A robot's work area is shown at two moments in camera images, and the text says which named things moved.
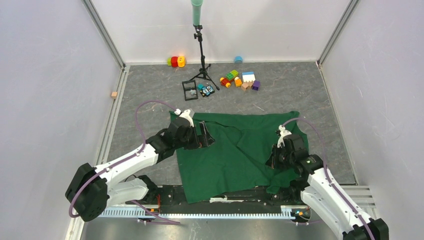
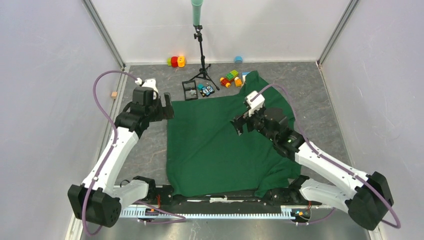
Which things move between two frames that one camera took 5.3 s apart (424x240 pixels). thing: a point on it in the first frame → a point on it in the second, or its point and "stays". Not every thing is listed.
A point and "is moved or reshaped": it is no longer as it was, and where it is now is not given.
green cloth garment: x=239 y=156 is moved or reshaped
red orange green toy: x=176 y=61 stays
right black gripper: x=272 y=161 → x=238 y=123
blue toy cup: x=238 y=59 stays
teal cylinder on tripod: x=196 y=6 stays
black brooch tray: x=190 y=90 stays
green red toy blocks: x=229 y=78 stays
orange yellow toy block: x=238 y=81 stays
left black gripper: x=206 y=139 → x=169 y=110
